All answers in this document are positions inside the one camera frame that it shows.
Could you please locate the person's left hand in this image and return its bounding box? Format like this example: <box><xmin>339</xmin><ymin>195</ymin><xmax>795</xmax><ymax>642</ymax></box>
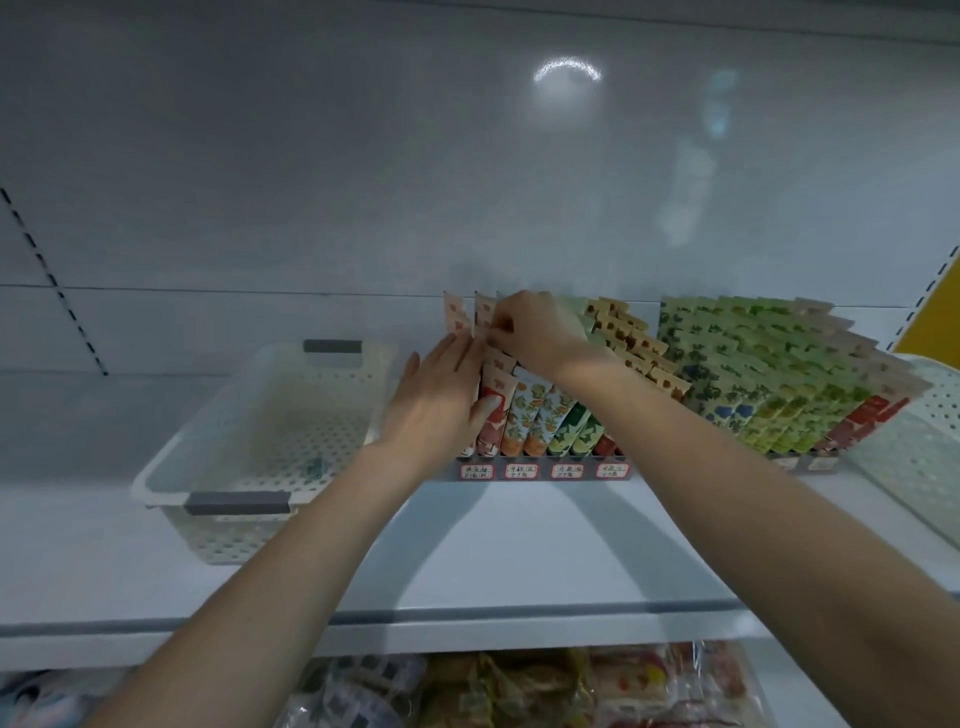
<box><xmin>367</xmin><ymin>333</ymin><xmax>504</xmax><ymax>474</ymax></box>

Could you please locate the clear divider tray with labels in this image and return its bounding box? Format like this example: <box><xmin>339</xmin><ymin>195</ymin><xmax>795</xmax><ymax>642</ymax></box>
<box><xmin>457</xmin><ymin>454</ymin><xmax>842</xmax><ymax>482</ymax></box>

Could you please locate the white perforated plastic basket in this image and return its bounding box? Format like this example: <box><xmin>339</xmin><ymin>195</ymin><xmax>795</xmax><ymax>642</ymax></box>
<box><xmin>847</xmin><ymin>355</ymin><xmax>960</xmax><ymax>549</ymax></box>
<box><xmin>132</xmin><ymin>339</ymin><xmax>407</xmax><ymax>566</ymax></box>

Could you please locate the pile of snack packets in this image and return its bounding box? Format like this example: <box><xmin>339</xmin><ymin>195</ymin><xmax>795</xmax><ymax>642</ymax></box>
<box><xmin>0</xmin><ymin>640</ymin><xmax>767</xmax><ymax>728</ymax></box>

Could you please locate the row of hand cream tubes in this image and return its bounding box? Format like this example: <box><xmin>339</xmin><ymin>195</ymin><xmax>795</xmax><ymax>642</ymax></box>
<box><xmin>442</xmin><ymin>291</ymin><xmax>935</xmax><ymax>459</ymax></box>

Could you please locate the person's left forearm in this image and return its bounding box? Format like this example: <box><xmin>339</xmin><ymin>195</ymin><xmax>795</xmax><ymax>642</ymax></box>
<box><xmin>82</xmin><ymin>442</ymin><xmax>429</xmax><ymax>728</ymax></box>

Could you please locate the person's right forearm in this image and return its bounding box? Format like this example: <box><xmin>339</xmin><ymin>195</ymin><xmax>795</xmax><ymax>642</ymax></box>
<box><xmin>562</xmin><ymin>352</ymin><xmax>960</xmax><ymax>728</ymax></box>

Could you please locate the person's right hand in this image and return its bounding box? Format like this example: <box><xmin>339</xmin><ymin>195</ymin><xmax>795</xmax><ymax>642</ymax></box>
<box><xmin>483</xmin><ymin>291</ymin><xmax>609</xmax><ymax>384</ymax></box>

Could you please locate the white metal shelf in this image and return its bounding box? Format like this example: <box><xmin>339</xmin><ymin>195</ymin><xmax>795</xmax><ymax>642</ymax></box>
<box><xmin>0</xmin><ymin>0</ymin><xmax>960</xmax><ymax>728</ymax></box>

